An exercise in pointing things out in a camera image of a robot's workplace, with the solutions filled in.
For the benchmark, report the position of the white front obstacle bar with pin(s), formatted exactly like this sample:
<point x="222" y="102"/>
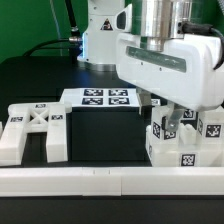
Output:
<point x="114" y="181"/>

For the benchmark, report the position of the white chair back frame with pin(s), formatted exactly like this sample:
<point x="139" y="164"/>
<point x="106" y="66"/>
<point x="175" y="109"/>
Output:
<point x="26" y="118"/>

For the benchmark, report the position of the white tagged cube near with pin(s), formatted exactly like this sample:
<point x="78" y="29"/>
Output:
<point x="155" y="102"/>

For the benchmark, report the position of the white base tag plate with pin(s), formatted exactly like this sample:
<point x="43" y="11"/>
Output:
<point x="100" y="97"/>

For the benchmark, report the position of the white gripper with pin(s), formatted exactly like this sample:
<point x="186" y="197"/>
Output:
<point x="161" y="51"/>

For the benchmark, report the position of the white tagged cube far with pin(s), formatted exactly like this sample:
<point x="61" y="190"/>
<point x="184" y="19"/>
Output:
<point x="189" y="115"/>

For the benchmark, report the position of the white tagged cube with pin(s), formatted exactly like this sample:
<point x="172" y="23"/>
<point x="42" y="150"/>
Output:
<point x="155" y="102"/>
<point x="189" y="115"/>

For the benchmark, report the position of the white chair seat part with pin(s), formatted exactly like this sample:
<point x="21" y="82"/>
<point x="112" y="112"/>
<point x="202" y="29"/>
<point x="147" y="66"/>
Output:
<point x="186" y="147"/>

